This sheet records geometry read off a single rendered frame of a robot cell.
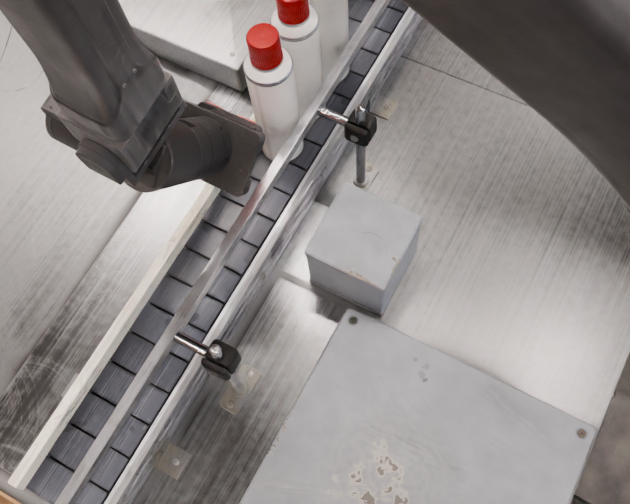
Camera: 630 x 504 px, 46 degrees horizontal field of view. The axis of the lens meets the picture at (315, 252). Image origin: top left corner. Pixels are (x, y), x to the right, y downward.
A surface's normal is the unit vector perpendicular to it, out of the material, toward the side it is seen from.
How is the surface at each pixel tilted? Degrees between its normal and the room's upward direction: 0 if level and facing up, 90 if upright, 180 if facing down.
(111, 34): 97
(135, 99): 97
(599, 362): 0
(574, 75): 95
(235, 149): 41
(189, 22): 0
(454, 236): 0
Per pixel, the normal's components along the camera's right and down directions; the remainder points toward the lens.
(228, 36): -0.06, -0.40
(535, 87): -0.51, 0.85
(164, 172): -0.36, 0.22
